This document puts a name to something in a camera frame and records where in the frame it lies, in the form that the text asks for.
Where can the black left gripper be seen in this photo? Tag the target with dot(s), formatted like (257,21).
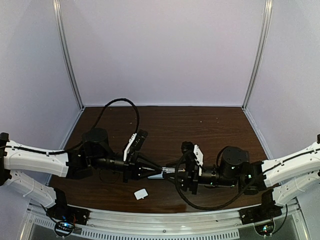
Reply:
(131,167)

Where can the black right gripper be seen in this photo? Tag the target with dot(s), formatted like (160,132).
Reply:
(191,176)

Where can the clear handle screwdriver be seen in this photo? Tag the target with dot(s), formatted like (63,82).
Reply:
(169,170)

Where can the white remote control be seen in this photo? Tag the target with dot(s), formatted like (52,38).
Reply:
(156,177)

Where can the white battery cover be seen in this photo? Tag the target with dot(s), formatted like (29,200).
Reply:
(141,194)

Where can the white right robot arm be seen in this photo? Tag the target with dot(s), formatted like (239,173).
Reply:
(281,179)

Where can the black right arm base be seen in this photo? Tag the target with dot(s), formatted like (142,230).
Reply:
(259,213)

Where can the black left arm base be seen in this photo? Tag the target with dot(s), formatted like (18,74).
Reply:
(71,214)

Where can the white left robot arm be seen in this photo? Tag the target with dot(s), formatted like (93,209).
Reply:
(93,152)

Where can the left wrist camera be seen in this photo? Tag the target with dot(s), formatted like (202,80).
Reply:
(135,143)

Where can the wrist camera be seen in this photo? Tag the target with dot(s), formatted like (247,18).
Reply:
(135,143)
(196,155)

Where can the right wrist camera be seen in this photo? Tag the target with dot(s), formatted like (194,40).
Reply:
(196,155)

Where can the aluminium front rail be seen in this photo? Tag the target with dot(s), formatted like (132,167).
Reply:
(215,225)

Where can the aluminium left floor rail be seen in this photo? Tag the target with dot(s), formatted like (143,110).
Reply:
(62,131)

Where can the aluminium right corner post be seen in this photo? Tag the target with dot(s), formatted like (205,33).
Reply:
(263,37)

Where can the aluminium corner post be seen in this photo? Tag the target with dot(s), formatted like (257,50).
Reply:
(65,52)
(263,37)

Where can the aluminium left corner post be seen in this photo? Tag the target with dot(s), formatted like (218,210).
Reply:
(65,52)

